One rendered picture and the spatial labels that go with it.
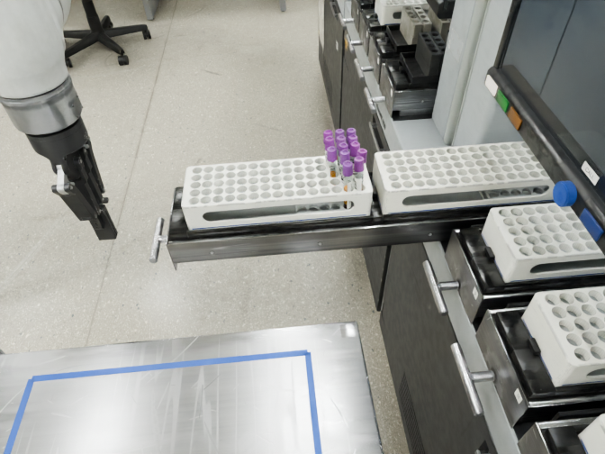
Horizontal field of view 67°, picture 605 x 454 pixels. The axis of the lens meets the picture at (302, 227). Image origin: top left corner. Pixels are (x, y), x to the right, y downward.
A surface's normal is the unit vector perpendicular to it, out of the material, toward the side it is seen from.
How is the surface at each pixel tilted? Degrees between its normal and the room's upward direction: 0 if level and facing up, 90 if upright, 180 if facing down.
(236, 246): 90
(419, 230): 90
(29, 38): 89
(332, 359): 0
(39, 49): 91
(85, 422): 0
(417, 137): 0
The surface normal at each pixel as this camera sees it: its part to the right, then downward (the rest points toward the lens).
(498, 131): 0.08, 0.72
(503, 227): -0.03, -0.69
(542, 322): -1.00, 0.08
